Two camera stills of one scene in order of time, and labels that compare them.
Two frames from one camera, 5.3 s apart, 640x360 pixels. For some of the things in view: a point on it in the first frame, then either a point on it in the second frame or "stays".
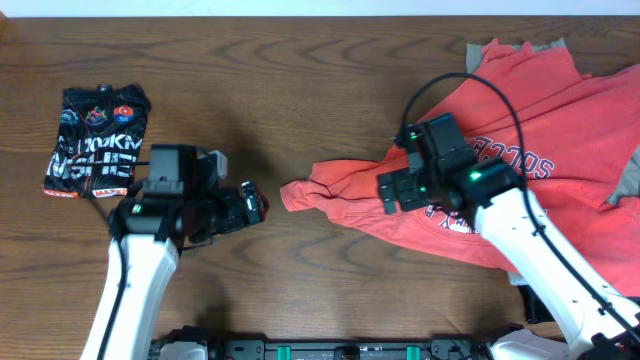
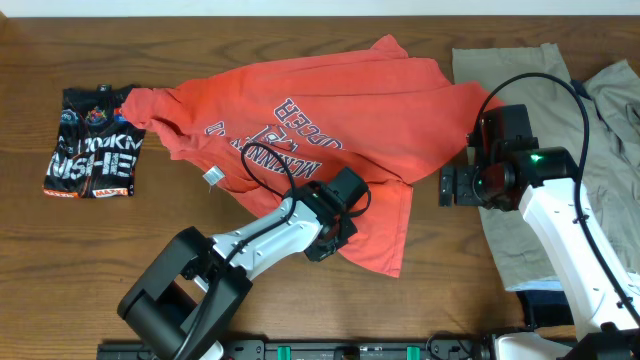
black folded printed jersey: [106, 130] stays
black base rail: [461, 347] stays
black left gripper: [235, 216] -> [350, 229]
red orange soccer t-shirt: [564, 132] -> [259, 132]
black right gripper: [403, 178] -> [462, 193]
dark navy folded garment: [534, 309] stays
